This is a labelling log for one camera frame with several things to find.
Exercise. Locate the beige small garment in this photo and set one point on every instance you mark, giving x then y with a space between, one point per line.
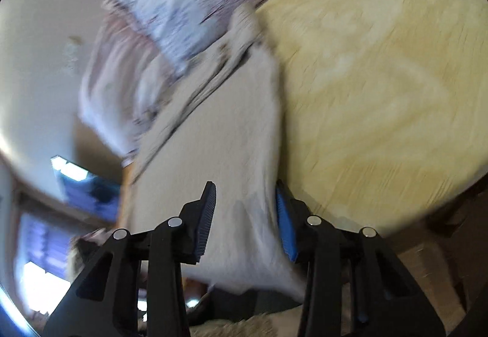
236 146

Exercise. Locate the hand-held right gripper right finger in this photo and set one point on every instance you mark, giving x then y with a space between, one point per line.
285 222

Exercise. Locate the window with blue curtain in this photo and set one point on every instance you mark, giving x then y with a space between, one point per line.
45 241

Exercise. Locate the yellow woven bed mat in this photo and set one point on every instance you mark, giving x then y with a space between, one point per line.
377 92

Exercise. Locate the pink and blue printed blanket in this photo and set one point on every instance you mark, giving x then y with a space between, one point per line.
171 16

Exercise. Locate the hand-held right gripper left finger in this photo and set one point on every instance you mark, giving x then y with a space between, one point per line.
204 224

